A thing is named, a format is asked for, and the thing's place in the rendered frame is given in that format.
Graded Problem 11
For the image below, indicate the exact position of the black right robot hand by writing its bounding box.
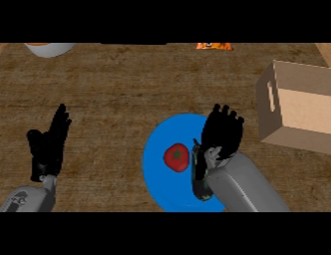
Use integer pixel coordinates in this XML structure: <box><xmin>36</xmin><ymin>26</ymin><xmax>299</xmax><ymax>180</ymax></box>
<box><xmin>200</xmin><ymin>103</ymin><xmax>247</xmax><ymax>161</ymax></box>

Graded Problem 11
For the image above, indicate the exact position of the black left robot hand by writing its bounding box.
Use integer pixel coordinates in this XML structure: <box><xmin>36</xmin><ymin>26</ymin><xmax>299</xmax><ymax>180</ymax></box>
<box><xmin>27</xmin><ymin>103</ymin><xmax>74</xmax><ymax>183</ymax></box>

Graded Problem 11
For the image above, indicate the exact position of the brown cardboard box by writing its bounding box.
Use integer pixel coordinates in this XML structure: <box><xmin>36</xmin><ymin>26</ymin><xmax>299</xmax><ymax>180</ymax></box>
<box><xmin>254</xmin><ymin>59</ymin><xmax>331</xmax><ymax>159</ymax></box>

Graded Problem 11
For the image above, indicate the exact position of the blue plate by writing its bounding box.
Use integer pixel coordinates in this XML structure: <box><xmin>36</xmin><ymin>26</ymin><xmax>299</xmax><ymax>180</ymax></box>
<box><xmin>142</xmin><ymin>113</ymin><xmax>234</xmax><ymax>213</ymax></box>

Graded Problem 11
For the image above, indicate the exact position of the red tomato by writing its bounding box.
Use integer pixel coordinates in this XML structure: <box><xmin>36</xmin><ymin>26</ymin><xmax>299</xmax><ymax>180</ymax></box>
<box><xmin>164</xmin><ymin>142</ymin><xmax>191</xmax><ymax>173</ymax></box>

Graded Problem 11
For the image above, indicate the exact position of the orange packet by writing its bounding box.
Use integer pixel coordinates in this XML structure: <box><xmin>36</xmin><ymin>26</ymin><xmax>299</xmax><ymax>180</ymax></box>
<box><xmin>194</xmin><ymin>42</ymin><xmax>235</xmax><ymax>52</ymax></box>

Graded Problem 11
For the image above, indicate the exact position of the white bowl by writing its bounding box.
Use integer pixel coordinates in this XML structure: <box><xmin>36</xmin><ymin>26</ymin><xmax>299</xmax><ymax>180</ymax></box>
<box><xmin>24</xmin><ymin>42</ymin><xmax>80</xmax><ymax>60</ymax></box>

